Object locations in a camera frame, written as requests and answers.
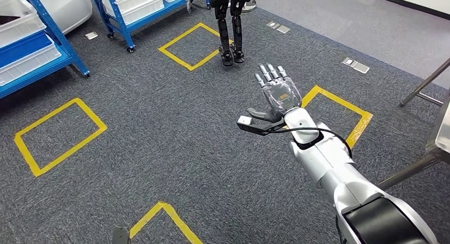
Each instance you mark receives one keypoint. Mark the round metal stand base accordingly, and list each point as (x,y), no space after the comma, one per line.
(249,6)

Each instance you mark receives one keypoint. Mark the black part in crate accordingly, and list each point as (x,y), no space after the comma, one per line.
(7,19)

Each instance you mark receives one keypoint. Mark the white car with red stripe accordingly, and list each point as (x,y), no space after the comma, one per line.
(70,7)

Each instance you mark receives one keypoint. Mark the blue metal shelf rack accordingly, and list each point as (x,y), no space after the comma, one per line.
(52,35)
(121,28)

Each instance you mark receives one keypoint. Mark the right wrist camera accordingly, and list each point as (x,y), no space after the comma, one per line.
(246,122)

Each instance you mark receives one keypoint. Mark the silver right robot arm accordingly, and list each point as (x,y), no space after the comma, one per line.
(334,165)

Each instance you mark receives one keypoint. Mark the yellow floor tape square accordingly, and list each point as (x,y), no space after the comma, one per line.
(362,121)
(24,154)
(168,54)

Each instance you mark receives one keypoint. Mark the metal floor socket plate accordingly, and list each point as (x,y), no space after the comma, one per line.
(361,68)
(91,35)
(272,24)
(283,29)
(348,61)

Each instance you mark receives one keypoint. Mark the stainless steel table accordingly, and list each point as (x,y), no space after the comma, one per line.
(437,144)

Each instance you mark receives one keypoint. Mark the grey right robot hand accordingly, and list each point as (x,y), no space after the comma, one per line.
(281,95)

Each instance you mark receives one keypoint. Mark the white plastic crate stack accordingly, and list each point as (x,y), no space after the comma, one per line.
(140,3)

